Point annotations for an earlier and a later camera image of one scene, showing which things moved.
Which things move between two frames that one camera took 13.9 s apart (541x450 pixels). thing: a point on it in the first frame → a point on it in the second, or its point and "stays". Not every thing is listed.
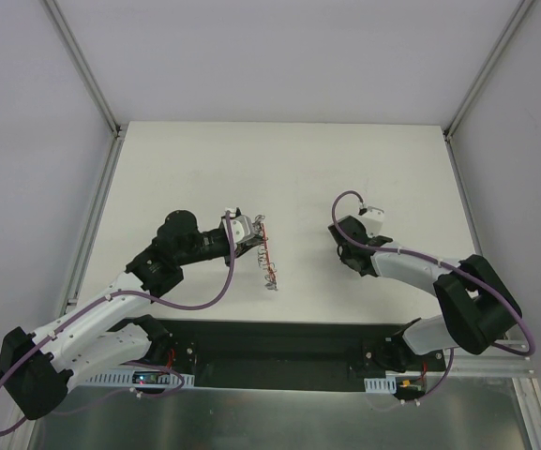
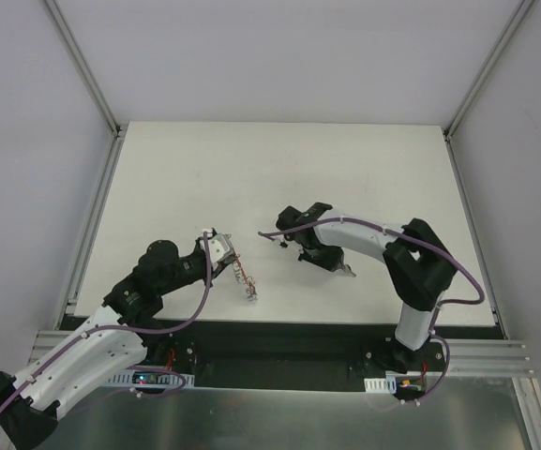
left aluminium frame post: [82, 63] stays
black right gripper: [343, 241] → [328, 261]
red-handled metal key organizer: [264, 258] → [242, 277]
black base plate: [288, 353] stays
